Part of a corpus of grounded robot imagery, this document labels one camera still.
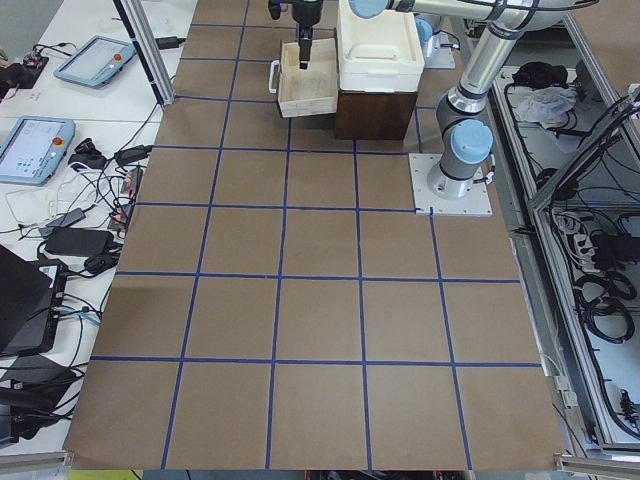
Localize teach pendant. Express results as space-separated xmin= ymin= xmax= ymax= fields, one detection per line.
xmin=1 ymin=116 xmax=76 ymax=186
xmin=54 ymin=35 xmax=136 ymax=88

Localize white cloth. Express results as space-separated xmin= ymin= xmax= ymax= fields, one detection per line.
xmin=514 ymin=87 xmax=577 ymax=128

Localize far teach pendant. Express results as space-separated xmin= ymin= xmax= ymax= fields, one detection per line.
xmin=54 ymin=35 xmax=136 ymax=88

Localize black laptop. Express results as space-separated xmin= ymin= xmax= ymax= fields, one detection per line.
xmin=1 ymin=247 xmax=68 ymax=357

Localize aluminium frame post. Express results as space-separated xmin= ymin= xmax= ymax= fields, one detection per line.
xmin=113 ymin=0 xmax=176 ymax=106

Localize near teach pendant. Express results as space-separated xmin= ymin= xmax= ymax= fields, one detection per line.
xmin=1 ymin=116 xmax=76 ymax=186

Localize dark wooden cabinet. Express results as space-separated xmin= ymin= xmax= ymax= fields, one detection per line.
xmin=334 ymin=90 xmax=418 ymax=140

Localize black power adapter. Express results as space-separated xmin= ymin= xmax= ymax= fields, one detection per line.
xmin=155 ymin=36 xmax=186 ymax=50

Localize large black power brick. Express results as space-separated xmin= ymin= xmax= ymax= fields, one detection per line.
xmin=44 ymin=228 xmax=114 ymax=257

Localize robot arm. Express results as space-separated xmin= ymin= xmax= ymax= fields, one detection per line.
xmin=268 ymin=1 xmax=459 ymax=70
xmin=349 ymin=0 xmax=594 ymax=201

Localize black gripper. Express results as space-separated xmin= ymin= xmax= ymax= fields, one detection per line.
xmin=292 ymin=0 xmax=323 ymax=70

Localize white drawer handle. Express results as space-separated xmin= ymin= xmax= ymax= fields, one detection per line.
xmin=268 ymin=60 xmax=280 ymax=94

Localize wooden drawer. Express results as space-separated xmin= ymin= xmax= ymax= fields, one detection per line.
xmin=270 ymin=38 xmax=338 ymax=118

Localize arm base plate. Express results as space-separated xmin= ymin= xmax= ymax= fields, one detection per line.
xmin=408 ymin=153 xmax=493 ymax=217

